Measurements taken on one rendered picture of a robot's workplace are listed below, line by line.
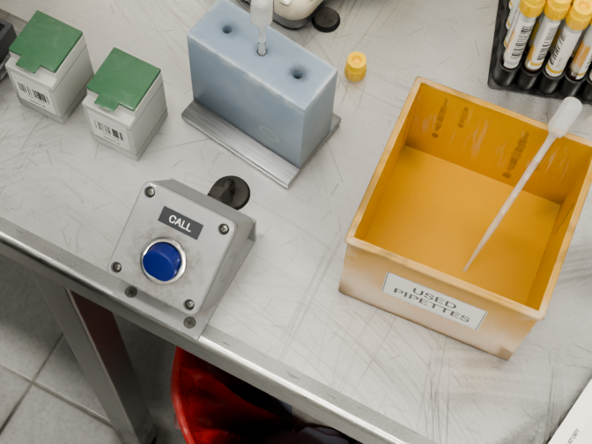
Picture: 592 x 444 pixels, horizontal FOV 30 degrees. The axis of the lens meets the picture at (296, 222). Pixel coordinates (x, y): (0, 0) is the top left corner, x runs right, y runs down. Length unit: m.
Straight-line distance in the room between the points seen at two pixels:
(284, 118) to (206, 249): 0.11
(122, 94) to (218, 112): 0.08
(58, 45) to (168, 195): 0.15
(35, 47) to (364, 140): 0.25
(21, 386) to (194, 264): 1.00
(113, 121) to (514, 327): 0.31
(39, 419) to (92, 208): 0.90
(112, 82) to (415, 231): 0.24
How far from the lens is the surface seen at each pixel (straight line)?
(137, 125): 0.80
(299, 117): 0.76
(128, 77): 0.80
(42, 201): 0.84
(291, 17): 0.87
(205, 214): 0.73
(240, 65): 0.76
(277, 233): 0.81
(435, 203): 0.82
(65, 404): 1.70
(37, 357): 1.72
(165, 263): 0.73
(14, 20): 0.90
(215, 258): 0.73
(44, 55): 0.82
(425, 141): 0.82
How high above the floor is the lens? 1.62
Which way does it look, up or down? 67 degrees down
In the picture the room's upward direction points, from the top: 5 degrees clockwise
